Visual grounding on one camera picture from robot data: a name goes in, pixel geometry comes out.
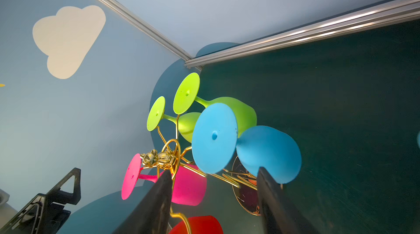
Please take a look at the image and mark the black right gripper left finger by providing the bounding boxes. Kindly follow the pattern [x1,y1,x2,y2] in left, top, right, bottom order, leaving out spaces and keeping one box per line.
[113,171,172,234]

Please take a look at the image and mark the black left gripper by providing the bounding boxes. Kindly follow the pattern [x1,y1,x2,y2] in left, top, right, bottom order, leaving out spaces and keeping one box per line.
[1,168,81,234]

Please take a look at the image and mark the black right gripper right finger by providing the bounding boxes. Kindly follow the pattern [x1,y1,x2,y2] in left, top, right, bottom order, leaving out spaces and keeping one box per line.
[257,167,318,234]

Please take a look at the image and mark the pink wine glass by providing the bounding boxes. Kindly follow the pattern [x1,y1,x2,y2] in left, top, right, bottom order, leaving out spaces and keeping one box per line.
[121,154,207,206]

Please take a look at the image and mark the red wine glass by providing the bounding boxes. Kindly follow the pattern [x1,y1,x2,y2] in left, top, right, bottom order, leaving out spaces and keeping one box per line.
[169,215,223,234]

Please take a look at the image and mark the green wine glass front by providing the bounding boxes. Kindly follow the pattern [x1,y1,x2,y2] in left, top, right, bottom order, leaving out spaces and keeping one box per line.
[147,96,201,143]

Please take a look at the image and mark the green wine glass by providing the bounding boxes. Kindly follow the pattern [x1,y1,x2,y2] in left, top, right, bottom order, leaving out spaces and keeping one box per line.
[173,73,257,137]
[147,96,201,143]

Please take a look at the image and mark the green wine glass rear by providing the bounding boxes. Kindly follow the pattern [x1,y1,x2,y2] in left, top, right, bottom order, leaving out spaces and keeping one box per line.
[173,73,257,137]

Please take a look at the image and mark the gold wire glass rack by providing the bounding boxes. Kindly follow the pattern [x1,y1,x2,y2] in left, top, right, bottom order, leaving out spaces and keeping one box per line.
[140,115,263,234]

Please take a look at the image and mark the aluminium frame rails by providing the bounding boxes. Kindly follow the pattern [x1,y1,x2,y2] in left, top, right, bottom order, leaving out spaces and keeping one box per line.
[55,0,420,69]

